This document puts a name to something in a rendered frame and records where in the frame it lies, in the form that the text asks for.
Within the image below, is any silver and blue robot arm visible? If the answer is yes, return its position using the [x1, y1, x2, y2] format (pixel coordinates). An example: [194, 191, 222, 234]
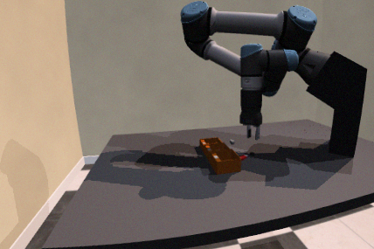
[181, 1, 330, 97]

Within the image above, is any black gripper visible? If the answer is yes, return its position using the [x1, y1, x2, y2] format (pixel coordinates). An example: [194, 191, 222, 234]
[239, 76, 267, 140]

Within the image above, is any red usb stick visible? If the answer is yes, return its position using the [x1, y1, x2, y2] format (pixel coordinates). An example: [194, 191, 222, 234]
[240, 155, 248, 161]

